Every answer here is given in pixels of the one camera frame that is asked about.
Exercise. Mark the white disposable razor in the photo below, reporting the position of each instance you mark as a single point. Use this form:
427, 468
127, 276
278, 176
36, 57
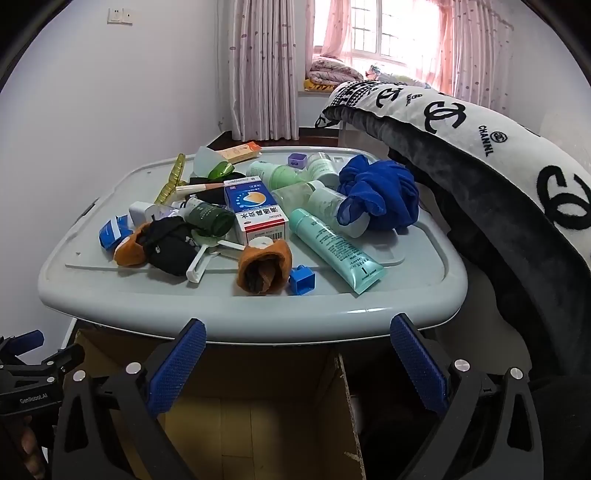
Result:
198, 265

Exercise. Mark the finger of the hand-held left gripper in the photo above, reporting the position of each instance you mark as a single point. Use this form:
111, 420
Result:
62, 362
28, 340

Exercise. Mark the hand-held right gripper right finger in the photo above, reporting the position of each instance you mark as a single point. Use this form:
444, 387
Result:
418, 364

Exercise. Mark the blue foil packet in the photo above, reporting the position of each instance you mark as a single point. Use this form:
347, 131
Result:
113, 233

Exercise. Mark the blue white medicine box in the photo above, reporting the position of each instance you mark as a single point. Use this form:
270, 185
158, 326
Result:
254, 205

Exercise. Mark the orange cosmetic tube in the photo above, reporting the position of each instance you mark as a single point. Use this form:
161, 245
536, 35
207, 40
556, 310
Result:
240, 152

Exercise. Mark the brown cardboard box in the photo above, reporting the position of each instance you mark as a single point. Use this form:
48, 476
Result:
258, 415

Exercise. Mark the black sock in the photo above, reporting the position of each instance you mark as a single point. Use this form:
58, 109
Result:
168, 247

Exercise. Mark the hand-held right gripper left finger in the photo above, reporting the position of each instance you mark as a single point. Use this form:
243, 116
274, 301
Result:
178, 369

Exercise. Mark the white charger plug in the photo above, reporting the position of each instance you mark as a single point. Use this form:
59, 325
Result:
141, 212

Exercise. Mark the window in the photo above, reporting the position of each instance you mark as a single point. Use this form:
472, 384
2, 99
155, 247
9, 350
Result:
369, 27

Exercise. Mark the green translucent plastic piece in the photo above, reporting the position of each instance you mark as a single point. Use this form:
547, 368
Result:
220, 170

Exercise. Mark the beige pink tube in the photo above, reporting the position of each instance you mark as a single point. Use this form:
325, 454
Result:
198, 188

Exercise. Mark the light green bottle white cap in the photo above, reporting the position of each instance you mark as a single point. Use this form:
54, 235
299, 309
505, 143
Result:
277, 174

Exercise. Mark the grey plastic bin lid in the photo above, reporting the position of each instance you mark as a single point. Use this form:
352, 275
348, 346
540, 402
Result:
138, 295

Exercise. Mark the small purple box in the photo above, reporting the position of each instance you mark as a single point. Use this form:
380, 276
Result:
297, 160

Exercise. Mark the white wall switch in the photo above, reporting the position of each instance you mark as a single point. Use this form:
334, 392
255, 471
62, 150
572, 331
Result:
119, 16

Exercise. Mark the dark green bottle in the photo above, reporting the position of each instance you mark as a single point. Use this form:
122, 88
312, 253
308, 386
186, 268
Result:
210, 217

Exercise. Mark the person's left hand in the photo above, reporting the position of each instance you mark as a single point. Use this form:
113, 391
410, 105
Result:
30, 443

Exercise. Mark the blue plastic cap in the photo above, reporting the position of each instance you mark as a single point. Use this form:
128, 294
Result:
302, 279

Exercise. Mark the black white printed blanket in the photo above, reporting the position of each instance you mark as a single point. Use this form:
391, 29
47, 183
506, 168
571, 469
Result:
485, 184

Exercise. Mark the dotted pink curtain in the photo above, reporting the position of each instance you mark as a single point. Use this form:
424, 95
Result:
480, 50
268, 69

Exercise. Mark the clear pale green bottle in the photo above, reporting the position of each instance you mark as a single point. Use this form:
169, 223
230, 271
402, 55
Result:
295, 196

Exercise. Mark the teal cosmetic tube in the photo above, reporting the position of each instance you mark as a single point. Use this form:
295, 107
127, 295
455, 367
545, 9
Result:
332, 244

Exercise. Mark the white round cap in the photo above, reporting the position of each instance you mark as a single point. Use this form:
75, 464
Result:
261, 243

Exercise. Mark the yellow striped blanket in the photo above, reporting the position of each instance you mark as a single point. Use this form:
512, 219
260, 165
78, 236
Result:
321, 84

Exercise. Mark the folded floral quilt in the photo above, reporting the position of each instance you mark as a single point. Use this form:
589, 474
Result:
334, 69

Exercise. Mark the yellow hair clip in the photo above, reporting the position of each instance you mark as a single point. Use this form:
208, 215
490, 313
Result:
171, 180

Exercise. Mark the blue cloth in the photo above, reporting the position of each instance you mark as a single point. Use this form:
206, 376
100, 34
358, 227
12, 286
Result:
383, 189

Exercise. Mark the black pouch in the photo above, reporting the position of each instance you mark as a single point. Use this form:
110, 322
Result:
214, 196

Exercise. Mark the pale green labelled bottle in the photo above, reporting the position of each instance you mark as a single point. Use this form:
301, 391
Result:
323, 168

